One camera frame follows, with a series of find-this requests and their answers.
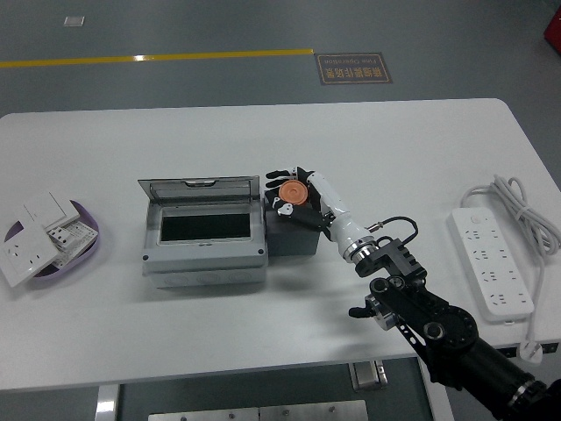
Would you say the black table control panel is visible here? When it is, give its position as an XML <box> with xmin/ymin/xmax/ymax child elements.
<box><xmin>499</xmin><ymin>343</ymin><xmax>560</xmax><ymax>360</ymax></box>

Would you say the white power strip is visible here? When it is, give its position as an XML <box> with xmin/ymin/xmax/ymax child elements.
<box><xmin>446</xmin><ymin>206</ymin><xmax>536</xmax><ymax>325</ymax></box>

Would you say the white rocker switch plate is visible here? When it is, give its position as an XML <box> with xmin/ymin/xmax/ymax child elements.
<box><xmin>23</xmin><ymin>189</ymin><xmax>82</xmax><ymax>228</ymax></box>

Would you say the white wall socket plate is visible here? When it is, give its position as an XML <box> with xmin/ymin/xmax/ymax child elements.
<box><xmin>0</xmin><ymin>227</ymin><xmax>60</xmax><ymax>289</ymax></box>

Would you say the purple shallow tray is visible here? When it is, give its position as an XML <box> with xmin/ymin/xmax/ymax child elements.
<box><xmin>4</xmin><ymin>199</ymin><xmax>102</xmax><ymax>290</ymax></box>

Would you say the grey metal table bracket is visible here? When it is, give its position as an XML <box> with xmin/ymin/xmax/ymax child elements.
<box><xmin>348</xmin><ymin>360</ymin><xmax>389</xmax><ymax>392</ymax></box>

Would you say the upturned white socket module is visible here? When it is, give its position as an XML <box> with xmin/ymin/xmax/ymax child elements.
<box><xmin>45</xmin><ymin>218</ymin><xmax>99</xmax><ymax>268</ymax></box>

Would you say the orange cylinder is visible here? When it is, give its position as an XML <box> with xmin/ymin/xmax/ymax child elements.
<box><xmin>279</xmin><ymin>179</ymin><xmax>309</xmax><ymax>207</ymax></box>

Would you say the red object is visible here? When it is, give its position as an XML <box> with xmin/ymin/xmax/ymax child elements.
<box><xmin>543</xmin><ymin>7</ymin><xmax>561</xmax><ymax>50</ymax></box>

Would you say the grey metal base plate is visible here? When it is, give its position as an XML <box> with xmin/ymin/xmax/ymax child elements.
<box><xmin>147</xmin><ymin>399</ymin><xmax>370</xmax><ymax>421</ymax></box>

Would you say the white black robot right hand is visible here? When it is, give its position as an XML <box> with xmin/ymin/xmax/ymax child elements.
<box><xmin>265</xmin><ymin>165</ymin><xmax>375</xmax><ymax>255</ymax></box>

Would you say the dark grey cube with hole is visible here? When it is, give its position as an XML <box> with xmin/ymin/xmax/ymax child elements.
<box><xmin>263</xmin><ymin>186</ymin><xmax>321</xmax><ymax>258</ymax></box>

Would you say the white table leg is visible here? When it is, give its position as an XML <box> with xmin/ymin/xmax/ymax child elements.
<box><xmin>415</xmin><ymin>355</ymin><xmax>458</xmax><ymax>421</ymax></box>
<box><xmin>93</xmin><ymin>384</ymin><xmax>121</xmax><ymax>421</ymax></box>

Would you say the white power cord with plug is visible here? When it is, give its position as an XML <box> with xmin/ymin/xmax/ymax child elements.
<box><xmin>459</xmin><ymin>174</ymin><xmax>561</xmax><ymax>366</ymax></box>

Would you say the smoky transparent box lid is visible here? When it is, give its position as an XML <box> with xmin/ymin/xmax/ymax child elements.
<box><xmin>137</xmin><ymin>175</ymin><xmax>261</xmax><ymax>206</ymax></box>

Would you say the yellow floor tape line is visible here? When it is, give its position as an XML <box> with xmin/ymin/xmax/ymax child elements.
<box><xmin>0</xmin><ymin>46</ymin><xmax>316</xmax><ymax>70</ymax></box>

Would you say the grey electrical enclosure box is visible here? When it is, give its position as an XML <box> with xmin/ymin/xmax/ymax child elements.
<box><xmin>141</xmin><ymin>199</ymin><xmax>270</xmax><ymax>289</ymax></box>

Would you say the dark floor sign orange text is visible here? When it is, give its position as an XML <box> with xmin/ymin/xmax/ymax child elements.
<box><xmin>315</xmin><ymin>52</ymin><xmax>394</xmax><ymax>86</ymax></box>

